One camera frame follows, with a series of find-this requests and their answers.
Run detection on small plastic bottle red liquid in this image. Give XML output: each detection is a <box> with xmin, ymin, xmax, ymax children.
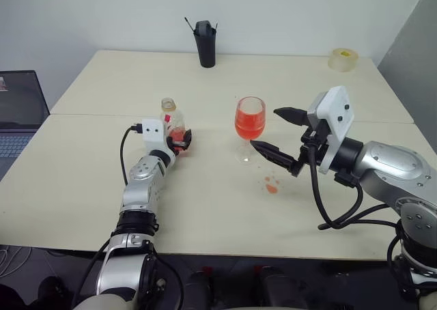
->
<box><xmin>160</xmin><ymin>97</ymin><xmax>188</xmax><ymax>145</ymax></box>

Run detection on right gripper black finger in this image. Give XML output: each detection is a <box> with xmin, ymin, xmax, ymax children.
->
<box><xmin>272</xmin><ymin>107</ymin><xmax>310</xmax><ymax>127</ymax></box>
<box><xmin>249</xmin><ymin>139</ymin><xmax>304</xmax><ymax>178</ymax></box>

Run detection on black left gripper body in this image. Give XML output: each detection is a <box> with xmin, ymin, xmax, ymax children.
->
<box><xmin>166</xmin><ymin>139</ymin><xmax>188</xmax><ymax>157</ymax></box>

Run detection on wine glass with red liquid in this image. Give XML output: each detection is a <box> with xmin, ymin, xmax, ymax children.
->
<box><xmin>234</xmin><ymin>96</ymin><xmax>267</xmax><ymax>163</ymax></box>

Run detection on red liquid spill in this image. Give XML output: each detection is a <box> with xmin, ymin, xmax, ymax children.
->
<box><xmin>262</xmin><ymin>175</ymin><xmax>281</xmax><ymax>194</ymax></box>

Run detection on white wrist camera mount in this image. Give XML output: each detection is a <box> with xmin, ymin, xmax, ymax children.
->
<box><xmin>306</xmin><ymin>85</ymin><xmax>356</xmax><ymax>174</ymax></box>
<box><xmin>141</xmin><ymin>117</ymin><xmax>175</xmax><ymax>160</ymax></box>

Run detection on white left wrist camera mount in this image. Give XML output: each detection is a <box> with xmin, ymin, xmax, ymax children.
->
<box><xmin>141</xmin><ymin>117</ymin><xmax>175</xmax><ymax>160</ymax></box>

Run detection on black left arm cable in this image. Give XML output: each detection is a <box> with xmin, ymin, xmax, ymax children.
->
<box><xmin>119</xmin><ymin>123</ymin><xmax>144</xmax><ymax>188</ymax></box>

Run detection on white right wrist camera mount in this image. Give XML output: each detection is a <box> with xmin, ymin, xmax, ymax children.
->
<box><xmin>306</xmin><ymin>85</ymin><xmax>356</xmax><ymax>174</ymax></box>

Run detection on tall black cup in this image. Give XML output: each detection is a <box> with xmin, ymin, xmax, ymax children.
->
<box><xmin>195</xmin><ymin>31</ymin><xmax>217</xmax><ymax>68</ymax></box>

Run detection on thin white cables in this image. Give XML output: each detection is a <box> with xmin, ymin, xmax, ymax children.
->
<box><xmin>0</xmin><ymin>246</ymin><xmax>31</xmax><ymax>277</ymax></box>

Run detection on dark grey open laptop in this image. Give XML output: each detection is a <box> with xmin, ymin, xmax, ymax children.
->
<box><xmin>0</xmin><ymin>70</ymin><xmax>51</xmax><ymax>181</ymax></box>

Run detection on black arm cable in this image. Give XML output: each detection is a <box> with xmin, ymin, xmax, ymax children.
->
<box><xmin>119</xmin><ymin>123</ymin><xmax>144</xmax><ymax>188</ymax></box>
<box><xmin>308</xmin><ymin>145</ymin><xmax>406</xmax><ymax>231</ymax></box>

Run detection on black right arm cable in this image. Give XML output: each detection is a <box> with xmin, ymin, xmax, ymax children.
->
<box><xmin>308</xmin><ymin>145</ymin><xmax>406</xmax><ymax>231</ymax></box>

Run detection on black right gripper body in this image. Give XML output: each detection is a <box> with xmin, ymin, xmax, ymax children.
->
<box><xmin>299</xmin><ymin>121</ymin><xmax>335</xmax><ymax>167</ymax></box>

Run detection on translucent tape roll yellow core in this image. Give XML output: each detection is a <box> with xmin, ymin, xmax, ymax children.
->
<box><xmin>328</xmin><ymin>48</ymin><xmax>359</xmax><ymax>73</ymax></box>

